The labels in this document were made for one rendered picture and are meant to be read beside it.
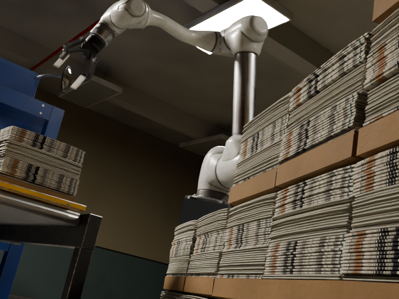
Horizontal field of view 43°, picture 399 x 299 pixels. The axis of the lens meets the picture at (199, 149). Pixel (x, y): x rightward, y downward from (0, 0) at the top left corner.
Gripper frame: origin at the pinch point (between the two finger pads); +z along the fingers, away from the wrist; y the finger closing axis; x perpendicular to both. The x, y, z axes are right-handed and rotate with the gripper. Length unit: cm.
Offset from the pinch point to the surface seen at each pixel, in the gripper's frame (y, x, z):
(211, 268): 9, 103, 38
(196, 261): -3, 92, 36
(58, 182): -5.4, 28.4, 37.1
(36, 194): 7, 36, 46
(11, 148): 12.4, 18.5, 38.1
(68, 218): -11, 38, 45
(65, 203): -2, 40, 43
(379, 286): 66, 148, 39
